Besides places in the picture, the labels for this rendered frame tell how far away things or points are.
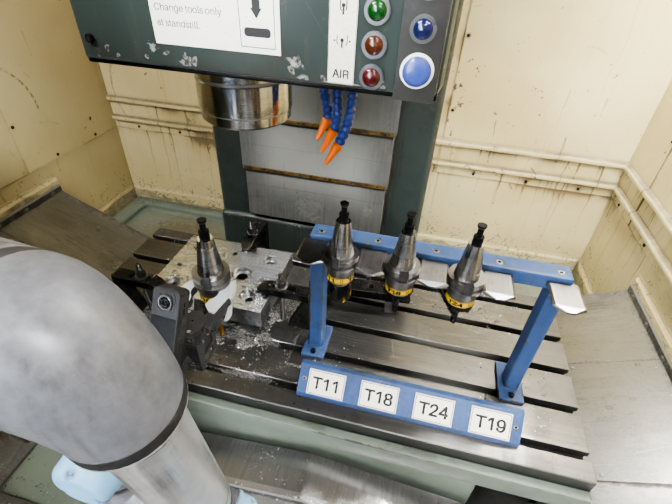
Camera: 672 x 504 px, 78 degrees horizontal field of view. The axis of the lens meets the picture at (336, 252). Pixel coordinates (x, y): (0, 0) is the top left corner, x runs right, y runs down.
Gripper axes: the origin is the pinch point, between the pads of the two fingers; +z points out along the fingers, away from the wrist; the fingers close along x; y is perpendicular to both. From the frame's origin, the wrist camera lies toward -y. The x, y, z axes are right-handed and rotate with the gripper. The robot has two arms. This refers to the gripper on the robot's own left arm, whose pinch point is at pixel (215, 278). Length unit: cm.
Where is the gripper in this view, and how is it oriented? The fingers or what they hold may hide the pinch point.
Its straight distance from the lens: 76.4
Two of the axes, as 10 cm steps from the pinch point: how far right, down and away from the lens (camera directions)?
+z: 2.3, -5.9, 7.7
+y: -0.4, 7.9, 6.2
